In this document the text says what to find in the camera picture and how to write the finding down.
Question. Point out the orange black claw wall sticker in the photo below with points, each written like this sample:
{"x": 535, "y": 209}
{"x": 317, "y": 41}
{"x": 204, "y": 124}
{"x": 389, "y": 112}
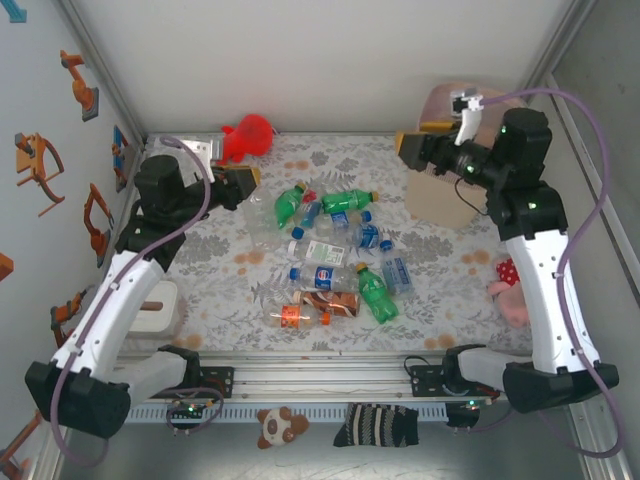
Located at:
{"x": 30, "y": 165}

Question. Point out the clear bottle large blue label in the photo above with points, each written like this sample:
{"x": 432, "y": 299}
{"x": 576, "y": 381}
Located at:
{"x": 369, "y": 236}

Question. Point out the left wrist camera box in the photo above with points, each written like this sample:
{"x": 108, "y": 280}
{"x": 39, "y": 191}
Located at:
{"x": 200, "y": 150}

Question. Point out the tall clear bottle blue label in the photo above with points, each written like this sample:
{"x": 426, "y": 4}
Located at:
{"x": 397, "y": 272}

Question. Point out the floral tablecloth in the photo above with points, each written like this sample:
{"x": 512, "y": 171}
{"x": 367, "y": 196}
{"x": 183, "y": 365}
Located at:
{"x": 225, "y": 330}

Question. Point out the white plastic box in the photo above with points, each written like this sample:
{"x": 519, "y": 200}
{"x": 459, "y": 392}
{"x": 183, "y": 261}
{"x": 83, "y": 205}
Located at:
{"x": 165, "y": 320}

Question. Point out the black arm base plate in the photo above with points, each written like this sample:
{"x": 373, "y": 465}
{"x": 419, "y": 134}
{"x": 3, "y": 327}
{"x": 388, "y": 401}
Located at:
{"x": 220, "y": 382}
{"x": 425, "y": 382}

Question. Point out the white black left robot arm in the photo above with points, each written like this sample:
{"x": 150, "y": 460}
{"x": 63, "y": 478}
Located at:
{"x": 125, "y": 300}

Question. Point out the clear bottle red cap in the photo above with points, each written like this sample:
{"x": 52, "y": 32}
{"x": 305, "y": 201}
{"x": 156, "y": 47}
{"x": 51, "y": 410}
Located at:
{"x": 311, "y": 195}

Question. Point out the aluminium frame post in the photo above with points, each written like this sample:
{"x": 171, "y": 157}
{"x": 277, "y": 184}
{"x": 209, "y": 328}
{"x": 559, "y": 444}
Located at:
{"x": 572, "y": 20}
{"x": 102, "y": 65}

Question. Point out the blue translucent plastic bottle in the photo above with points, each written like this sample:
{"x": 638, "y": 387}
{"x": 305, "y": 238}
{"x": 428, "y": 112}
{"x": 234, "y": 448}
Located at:
{"x": 310, "y": 212}

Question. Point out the aluminium frame rail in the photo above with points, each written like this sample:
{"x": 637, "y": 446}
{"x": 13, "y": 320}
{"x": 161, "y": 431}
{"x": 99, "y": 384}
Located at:
{"x": 325, "y": 380}

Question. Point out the beige plastic waste bin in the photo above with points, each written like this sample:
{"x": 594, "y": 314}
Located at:
{"x": 440, "y": 205}

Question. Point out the green plastic bottle yellow cap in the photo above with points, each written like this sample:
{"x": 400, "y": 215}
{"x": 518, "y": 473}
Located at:
{"x": 377, "y": 297}
{"x": 345, "y": 201}
{"x": 286, "y": 207}

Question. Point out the clear bottle green white label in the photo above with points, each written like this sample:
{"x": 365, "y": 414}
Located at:
{"x": 325, "y": 252}

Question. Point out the clear Pepsi bottle blue cap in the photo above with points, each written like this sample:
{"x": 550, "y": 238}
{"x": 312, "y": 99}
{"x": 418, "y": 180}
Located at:
{"x": 325, "y": 277}

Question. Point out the red plush toy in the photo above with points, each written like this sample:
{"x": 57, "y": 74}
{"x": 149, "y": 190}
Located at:
{"x": 250, "y": 135}

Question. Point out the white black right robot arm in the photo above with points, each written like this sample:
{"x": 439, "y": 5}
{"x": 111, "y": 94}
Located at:
{"x": 550, "y": 300}

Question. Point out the pink doll red polka-dot dress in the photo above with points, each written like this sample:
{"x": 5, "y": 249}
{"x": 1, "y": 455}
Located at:
{"x": 515, "y": 305}

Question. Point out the blue orange wall sticker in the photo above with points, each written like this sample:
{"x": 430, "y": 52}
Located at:
{"x": 120, "y": 150}

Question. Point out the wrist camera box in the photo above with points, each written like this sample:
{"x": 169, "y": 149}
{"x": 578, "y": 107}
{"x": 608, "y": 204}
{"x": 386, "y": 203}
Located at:
{"x": 467, "y": 125}
{"x": 200, "y": 150}

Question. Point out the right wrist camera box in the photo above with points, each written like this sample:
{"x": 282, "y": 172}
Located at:
{"x": 467, "y": 125}

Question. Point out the black white striped sock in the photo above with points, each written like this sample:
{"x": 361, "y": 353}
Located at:
{"x": 375, "y": 425}

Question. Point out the brown white panda plush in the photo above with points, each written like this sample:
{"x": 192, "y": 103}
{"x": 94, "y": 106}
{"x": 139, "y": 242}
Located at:
{"x": 275, "y": 427}

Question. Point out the clear crushed plastic bottle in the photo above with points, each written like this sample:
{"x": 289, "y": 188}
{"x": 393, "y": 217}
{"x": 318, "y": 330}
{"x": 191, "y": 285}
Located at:
{"x": 262, "y": 220}

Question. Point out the small controller board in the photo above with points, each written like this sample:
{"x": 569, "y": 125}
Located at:
{"x": 462, "y": 417}
{"x": 190, "y": 410}

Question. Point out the bottle with brown label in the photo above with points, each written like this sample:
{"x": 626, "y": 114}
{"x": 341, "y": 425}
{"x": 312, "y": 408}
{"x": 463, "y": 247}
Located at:
{"x": 332, "y": 301}

